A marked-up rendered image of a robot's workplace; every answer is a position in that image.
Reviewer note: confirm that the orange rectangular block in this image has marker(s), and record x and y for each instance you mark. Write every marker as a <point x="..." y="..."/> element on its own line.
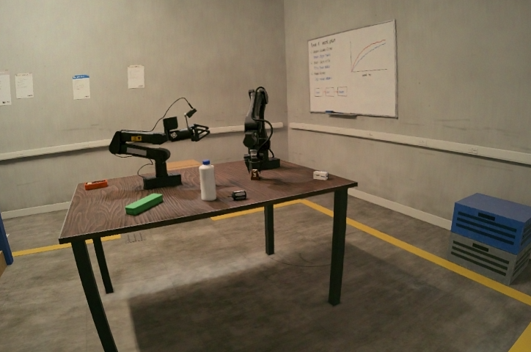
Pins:
<point x="96" y="184"/>

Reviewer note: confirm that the green rectangular block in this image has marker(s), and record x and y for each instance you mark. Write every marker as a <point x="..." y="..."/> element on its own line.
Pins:
<point x="143" y="204"/>

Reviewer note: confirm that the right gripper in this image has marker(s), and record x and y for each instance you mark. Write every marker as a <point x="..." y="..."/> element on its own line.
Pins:
<point x="185" y="133"/>

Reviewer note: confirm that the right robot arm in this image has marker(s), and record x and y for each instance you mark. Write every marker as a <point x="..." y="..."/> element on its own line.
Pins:
<point x="160" y="155"/>

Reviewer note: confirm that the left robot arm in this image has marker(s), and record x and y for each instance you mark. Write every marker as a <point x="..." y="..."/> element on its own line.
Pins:
<point x="251" y="125"/>

